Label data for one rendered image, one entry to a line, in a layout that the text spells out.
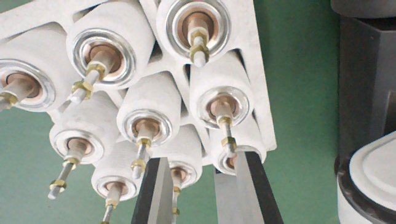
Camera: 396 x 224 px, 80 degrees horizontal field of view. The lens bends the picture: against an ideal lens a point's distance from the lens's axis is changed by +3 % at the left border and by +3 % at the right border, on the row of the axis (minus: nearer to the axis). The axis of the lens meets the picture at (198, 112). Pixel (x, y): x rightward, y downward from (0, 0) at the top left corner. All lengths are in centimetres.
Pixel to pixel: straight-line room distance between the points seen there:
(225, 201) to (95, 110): 32
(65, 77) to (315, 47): 52
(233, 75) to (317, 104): 43
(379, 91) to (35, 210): 116
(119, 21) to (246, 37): 18
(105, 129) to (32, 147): 51
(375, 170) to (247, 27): 27
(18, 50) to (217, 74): 24
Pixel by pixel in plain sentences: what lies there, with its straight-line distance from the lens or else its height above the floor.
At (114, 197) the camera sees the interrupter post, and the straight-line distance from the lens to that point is 46.
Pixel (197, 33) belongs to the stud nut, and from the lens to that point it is 24.
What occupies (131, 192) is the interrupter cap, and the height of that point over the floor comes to 25.
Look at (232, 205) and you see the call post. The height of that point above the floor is 25.
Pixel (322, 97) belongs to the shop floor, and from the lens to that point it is 71.
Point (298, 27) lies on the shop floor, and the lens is 59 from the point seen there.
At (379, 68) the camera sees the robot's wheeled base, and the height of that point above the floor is 18.
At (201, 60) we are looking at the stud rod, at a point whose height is 34.
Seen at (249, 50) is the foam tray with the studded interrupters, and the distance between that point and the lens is 37.
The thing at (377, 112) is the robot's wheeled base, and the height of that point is 18.
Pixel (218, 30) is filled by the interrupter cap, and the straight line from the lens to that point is 28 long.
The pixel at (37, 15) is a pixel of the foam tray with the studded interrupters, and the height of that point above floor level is 18.
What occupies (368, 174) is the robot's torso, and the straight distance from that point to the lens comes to 41.
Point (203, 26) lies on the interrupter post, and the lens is 25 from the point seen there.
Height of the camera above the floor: 52
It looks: 53 degrees down
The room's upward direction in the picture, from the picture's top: 178 degrees clockwise
